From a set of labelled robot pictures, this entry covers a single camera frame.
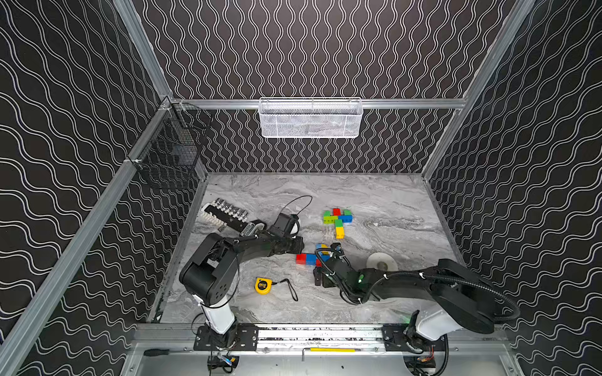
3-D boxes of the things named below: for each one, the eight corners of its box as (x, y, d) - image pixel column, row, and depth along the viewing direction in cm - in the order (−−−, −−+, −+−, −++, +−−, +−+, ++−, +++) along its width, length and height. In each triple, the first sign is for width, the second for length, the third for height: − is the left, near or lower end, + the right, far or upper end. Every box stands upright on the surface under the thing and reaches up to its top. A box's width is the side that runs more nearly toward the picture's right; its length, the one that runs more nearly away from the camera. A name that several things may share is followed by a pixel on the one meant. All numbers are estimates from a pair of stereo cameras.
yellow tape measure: (255, 294, 85) (253, 292, 83) (256, 279, 89) (255, 276, 87) (272, 294, 85) (271, 292, 83) (273, 279, 89) (272, 276, 87)
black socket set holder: (197, 216, 107) (195, 213, 105) (217, 198, 114) (215, 195, 112) (247, 246, 97) (246, 244, 96) (265, 224, 104) (264, 221, 102)
